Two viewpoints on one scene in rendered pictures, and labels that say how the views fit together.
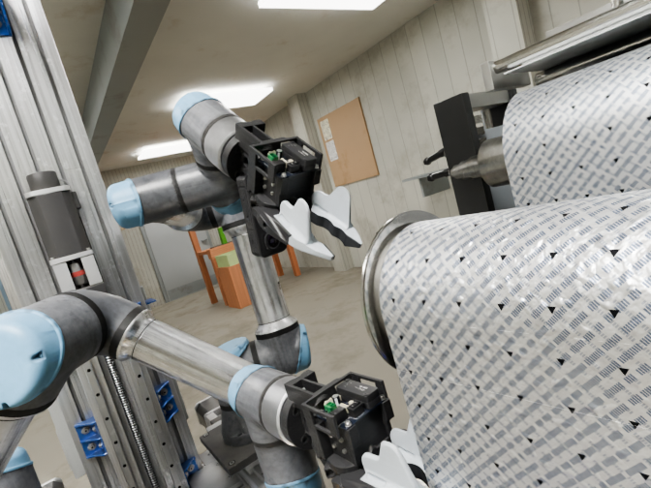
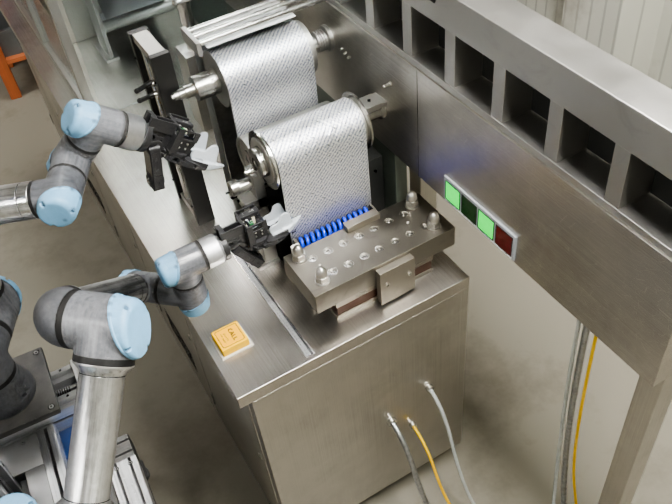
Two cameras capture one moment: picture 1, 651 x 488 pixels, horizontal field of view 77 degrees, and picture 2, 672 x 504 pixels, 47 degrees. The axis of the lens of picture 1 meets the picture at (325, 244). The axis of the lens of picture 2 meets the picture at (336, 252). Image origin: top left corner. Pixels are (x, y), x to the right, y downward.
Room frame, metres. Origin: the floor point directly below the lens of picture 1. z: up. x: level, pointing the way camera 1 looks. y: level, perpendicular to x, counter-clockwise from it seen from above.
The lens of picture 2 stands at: (-0.06, 1.31, 2.37)
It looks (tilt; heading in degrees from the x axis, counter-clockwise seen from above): 45 degrees down; 281
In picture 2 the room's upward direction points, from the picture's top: 7 degrees counter-clockwise
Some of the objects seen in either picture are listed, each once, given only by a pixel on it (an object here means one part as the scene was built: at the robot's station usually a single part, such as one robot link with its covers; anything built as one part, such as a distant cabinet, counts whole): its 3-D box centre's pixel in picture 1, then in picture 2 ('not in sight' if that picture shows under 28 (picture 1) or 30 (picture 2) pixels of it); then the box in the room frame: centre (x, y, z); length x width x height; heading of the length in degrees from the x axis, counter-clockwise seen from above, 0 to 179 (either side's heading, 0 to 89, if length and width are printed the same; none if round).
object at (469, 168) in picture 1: (471, 168); (183, 93); (0.58, -0.23, 1.33); 0.06 x 0.03 x 0.03; 37
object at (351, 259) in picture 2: not in sight; (370, 250); (0.12, -0.03, 1.00); 0.40 x 0.16 x 0.06; 37
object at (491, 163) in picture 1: (511, 158); (205, 84); (0.53, -0.26, 1.33); 0.06 x 0.06 x 0.06; 37
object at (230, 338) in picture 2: not in sight; (230, 338); (0.45, 0.19, 0.91); 0.07 x 0.07 x 0.02; 37
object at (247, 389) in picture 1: (266, 398); (181, 265); (0.54, 0.14, 1.11); 0.11 x 0.08 x 0.09; 37
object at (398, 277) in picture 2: not in sight; (396, 279); (0.06, 0.04, 0.96); 0.10 x 0.03 x 0.11; 37
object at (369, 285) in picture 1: (421, 290); (263, 160); (0.36, -0.07, 1.25); 0.15 x 0.01 x 0.15; 127
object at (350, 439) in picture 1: (336, 422); (242, 233); (0.42, 0.04, 1.12); 0.12 x 0.08 x 0.09; 37
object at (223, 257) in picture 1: (245, 230); not in sight; (7.06, 1.25, 1.06); 1.57 x 1.40 x 2.12; 123
